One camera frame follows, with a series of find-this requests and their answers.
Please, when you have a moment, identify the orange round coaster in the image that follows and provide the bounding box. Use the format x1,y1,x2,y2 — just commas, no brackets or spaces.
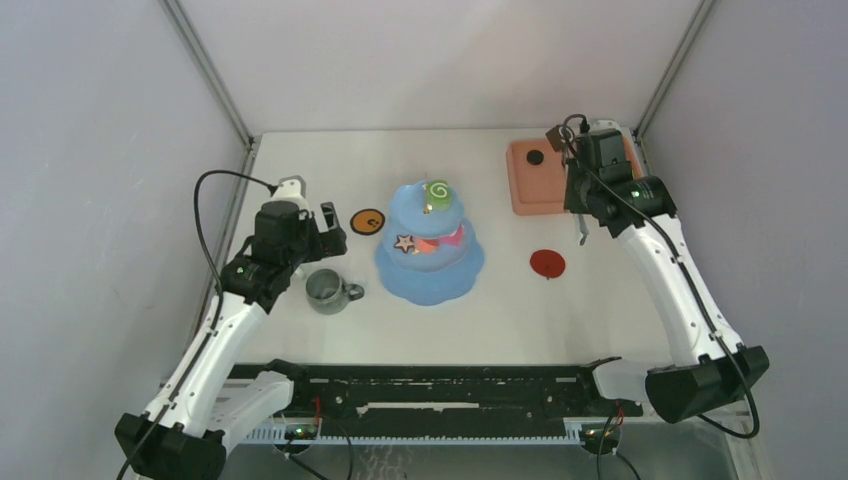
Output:
349,208,386,236

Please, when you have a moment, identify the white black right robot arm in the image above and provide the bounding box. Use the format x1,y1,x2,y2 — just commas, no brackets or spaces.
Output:
551,126,770,437

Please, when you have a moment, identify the black round cookie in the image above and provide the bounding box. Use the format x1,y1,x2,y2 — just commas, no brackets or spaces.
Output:
526,149,545,166

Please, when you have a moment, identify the red round coaster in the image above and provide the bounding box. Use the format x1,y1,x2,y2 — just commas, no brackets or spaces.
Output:
529,249,566,279

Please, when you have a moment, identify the brown swirl roll cake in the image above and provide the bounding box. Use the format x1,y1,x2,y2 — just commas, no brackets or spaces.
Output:
545,125,571,153

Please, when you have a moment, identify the white speckled mug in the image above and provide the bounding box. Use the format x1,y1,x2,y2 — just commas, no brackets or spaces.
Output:
293,266,307,281

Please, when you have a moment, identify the black left camera cable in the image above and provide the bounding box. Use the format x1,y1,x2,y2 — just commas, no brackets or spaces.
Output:
193,170,280,346

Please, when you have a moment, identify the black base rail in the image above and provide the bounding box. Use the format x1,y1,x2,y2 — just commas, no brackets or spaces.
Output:
229,360,644,443

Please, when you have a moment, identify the magenta swirl roll cake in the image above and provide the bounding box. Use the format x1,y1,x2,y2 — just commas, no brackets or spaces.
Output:
439,224,464,247

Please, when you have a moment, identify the white star cookie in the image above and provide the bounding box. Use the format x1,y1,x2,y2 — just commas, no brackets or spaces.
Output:
393,235,415,254

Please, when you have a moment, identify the pink cake slice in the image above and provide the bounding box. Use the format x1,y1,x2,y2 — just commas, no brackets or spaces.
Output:
413,237,440,254

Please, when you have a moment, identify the blue three-tier cake stand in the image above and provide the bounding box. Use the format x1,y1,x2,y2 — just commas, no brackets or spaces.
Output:
375,180,485,306

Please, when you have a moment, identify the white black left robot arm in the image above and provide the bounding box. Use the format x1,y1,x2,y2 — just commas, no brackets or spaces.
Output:
115,200,347,479

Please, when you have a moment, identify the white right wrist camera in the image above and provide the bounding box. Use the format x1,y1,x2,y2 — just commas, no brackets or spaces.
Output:
590,119,621,131

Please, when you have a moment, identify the dark green glazed mug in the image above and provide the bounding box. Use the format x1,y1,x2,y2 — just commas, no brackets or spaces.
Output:
305,269,365,315

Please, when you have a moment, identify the pink rectangular tray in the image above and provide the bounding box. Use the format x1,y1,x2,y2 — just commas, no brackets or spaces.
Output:
506,137,645,218

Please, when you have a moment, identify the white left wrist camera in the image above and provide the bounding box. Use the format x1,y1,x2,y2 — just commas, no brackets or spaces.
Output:
271,175,310,211

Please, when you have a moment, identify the green swirl roll cake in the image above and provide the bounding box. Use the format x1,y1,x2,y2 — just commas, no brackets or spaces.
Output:
424,180,452,211

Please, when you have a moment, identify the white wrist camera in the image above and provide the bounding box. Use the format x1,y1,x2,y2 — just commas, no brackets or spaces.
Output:
271,175,310,211
590,119,621,131

